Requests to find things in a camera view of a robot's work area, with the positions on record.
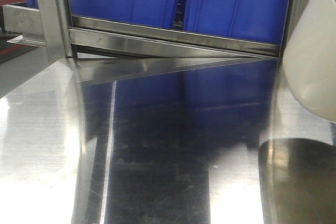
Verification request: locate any blue crate behind right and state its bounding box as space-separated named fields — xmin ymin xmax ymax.
xmin=183 ymin=0 xmax=289 ymax=44

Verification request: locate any steel shelf frame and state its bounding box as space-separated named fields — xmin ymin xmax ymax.
xmin=2 ymin=0 xmax=313 ymax=63

